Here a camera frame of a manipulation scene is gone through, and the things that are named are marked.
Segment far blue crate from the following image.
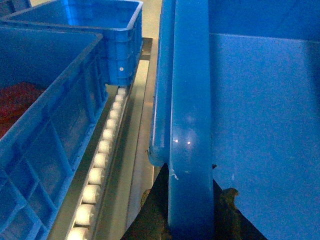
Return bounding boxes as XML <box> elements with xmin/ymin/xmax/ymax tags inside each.
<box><xmin>0</xmin><ymin>0</ymin><xmax>144</xmax><ymax>87</ymax></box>

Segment blue plastic crate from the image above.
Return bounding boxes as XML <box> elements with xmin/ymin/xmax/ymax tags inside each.
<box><xmin>149</xmin><ymin>0</ymin><xmax>320</xmax><ymax>240</ymax></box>

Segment blue crate with red contents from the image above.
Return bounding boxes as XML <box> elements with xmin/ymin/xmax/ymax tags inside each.
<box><xmin>0</xmin><ymin>26</ymin><xmax>108</xmax><ymax>240</ymax></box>

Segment white roller track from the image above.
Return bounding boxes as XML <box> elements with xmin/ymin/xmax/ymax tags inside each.
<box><xmin>65</xmin><ymin>86</ymin><xmax>131</xmax><ymax>240</ymax></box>

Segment red foam pieces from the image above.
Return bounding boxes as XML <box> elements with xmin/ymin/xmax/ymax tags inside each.
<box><xmin>0</xmin><ymin>82</ymin><xmax>46</xmax><ymax>138</ymax></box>

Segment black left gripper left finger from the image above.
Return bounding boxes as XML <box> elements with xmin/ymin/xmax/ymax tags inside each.
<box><xmin>122</xmin><ymin>163</ymin><xmax>173</xmax><ymax>240</ymax></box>

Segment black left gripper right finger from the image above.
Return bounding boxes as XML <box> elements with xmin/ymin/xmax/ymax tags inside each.
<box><xmin>213</xmin><ymin>181</ymin><xmax>266</xmax><ymax>240</ymax></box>

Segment steel shelf rail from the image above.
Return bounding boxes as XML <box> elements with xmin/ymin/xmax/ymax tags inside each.
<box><xmin>47</xmin><ymin>37</ymin><xmax>157</xmax><ymax>240</ymax></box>

